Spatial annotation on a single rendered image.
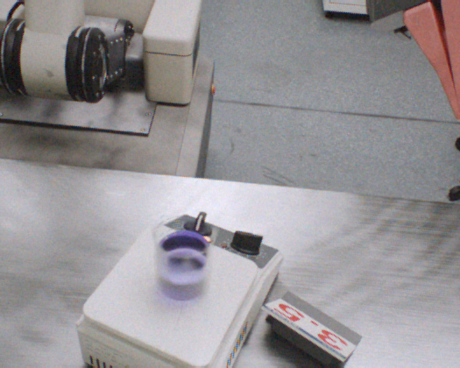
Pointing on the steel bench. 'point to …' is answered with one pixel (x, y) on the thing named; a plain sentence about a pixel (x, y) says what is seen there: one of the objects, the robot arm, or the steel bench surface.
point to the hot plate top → (130, 299)
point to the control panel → (244, 253)
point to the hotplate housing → (94, 338)
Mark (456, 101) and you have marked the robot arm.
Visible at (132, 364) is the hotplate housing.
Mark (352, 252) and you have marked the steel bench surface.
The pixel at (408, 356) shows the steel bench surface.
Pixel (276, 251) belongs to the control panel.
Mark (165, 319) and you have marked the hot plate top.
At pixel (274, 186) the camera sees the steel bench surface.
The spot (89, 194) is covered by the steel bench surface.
